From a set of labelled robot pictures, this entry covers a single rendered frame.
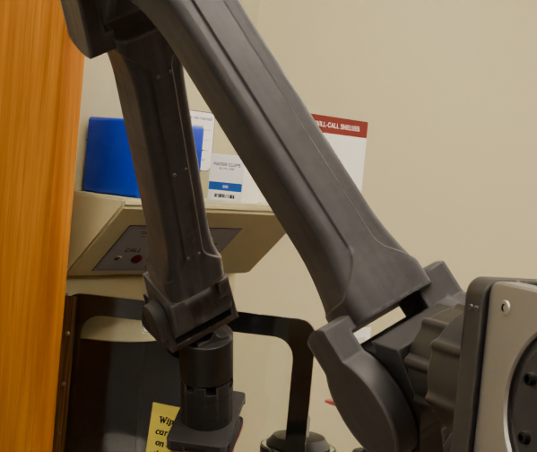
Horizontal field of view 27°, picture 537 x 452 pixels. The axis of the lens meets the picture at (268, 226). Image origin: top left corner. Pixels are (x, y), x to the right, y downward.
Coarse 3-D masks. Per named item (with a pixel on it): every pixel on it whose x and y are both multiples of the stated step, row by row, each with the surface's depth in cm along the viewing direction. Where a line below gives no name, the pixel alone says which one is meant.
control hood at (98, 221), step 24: (72, 216) 132; (96, 216) 129; (120, 216) 127; (216, 216) 138; (240, 216) 141; (264, 216) 144; (72, 240) 132; (96, 240) 129; (240, 240) 147; (264, 240) 150; (72, 264) 131; (96, 264) 133; (240, 264) 152
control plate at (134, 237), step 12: (132, 228) 130; (144, 228) 132; (216, 228) 141; (228, 228) 142; (120, 240) 131; (132, 240) 133; (144, 240) 134; (216, 240) 143; (228, 240) 145; (108, 252) 132; (120, 252) 134; (132, 252) 135; (144, 252) 137; (108, 264) 135; (120, 264) 136; (132, 264) 137; (144, 264) 139
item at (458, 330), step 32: (480, 288) 61; (448, 320) 67; (480, 320) 61; (416, 352) 68; (448, 352) 63; (480, 352) 61; (416, 384) 68; (448, 384) 63; (480, 384) 61; (448, 416) 64
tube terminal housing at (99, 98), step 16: (96, 64) 135; (96, 80) 136; (112, 80) 138; (96, 96) 136; (112, 96) 138; (192, 96) 148; (80, 112) 134; (96, 112) 136; (112, 112) 138; (80, 128) 135; (80, 144) 135; (224, 144) 153; (80, 160) 135; (80, 176) 135; (208, 176) 152; (80, 288) 137; (96, 288) 139; (112, 288) 141; (128, 288) 143; (144, 288) 145
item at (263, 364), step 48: (96, 336) 133; (144, 336) 132; (240, 336) 129; (288, 336) 128; (96, 384) 133; (144, 384) 132; (240, 384) 130; (288, 384) 129; (96, 432) 133; (144, 432) 132; (288, 432) 129
